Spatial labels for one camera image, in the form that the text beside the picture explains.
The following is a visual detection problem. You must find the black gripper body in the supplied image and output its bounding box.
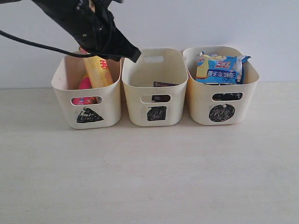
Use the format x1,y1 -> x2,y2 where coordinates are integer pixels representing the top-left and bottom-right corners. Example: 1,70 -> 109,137
72,0 -> 114,55

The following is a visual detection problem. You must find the yellow Lays chips can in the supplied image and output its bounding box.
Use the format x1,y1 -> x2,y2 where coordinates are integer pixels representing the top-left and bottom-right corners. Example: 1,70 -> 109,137
83,56 -> 114,88

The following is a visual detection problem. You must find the pink Lays chips can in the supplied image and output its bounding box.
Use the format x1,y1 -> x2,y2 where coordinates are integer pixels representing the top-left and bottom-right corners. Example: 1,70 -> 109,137
71,74 -> 102,105

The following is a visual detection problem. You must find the purple juice carton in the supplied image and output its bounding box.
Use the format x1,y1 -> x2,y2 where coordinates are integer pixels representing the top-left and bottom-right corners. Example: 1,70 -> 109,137
151,81 -> 178,103

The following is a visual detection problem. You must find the blue instant noodle packet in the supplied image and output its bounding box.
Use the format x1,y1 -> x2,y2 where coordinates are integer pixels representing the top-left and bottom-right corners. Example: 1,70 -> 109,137
196,52 -> 250,85

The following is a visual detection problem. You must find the orange instant noodle packet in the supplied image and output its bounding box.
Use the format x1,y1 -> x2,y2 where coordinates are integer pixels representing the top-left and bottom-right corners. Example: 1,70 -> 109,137
212,92 -> 243,101

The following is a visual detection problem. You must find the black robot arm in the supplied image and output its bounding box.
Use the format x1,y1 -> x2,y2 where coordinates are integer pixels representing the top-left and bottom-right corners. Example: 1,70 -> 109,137
34,0 -> 141,63

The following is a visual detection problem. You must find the middle cream plastic bin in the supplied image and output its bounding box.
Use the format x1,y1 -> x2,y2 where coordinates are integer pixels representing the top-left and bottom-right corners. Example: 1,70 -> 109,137
121,49 -> 188,126

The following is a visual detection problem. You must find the cream plastic bin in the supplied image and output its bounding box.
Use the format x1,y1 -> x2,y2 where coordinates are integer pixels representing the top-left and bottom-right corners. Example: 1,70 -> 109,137
121,49 -> 188,126
51,56 -> 122,129
182,46 -> 259,126

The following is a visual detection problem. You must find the left cream plastic bin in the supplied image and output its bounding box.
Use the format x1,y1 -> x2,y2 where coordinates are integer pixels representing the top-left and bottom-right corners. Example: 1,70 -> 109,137
51,56 -> 122,129

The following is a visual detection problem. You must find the right cream plastic bin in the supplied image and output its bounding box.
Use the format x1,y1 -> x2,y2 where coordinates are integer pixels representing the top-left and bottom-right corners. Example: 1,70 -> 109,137
182,46 -> 259,126

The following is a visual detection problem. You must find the black camera cable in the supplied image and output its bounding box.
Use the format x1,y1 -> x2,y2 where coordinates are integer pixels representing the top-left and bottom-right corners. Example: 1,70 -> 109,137
0,30 -> 99,58

